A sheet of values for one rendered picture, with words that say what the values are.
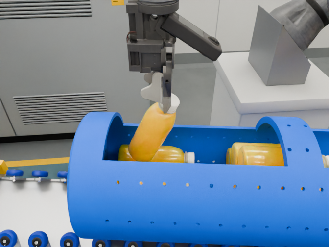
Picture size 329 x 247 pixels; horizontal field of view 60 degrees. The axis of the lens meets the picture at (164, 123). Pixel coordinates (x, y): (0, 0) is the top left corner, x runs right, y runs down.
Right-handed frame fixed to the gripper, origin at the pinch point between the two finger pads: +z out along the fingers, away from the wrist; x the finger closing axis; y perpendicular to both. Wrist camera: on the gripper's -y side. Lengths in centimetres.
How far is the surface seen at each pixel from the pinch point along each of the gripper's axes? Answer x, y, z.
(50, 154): -109, 96, 125
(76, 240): 15.3, 20.5, 29.1
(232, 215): 18.4, -12.4, 12.3
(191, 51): -266, -18, 106
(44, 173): -4.5, 35.6, 28.9
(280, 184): 15.1, -20.6, 7.1
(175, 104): 1.2, -1.3, -0.2
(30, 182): -5, 41, 33
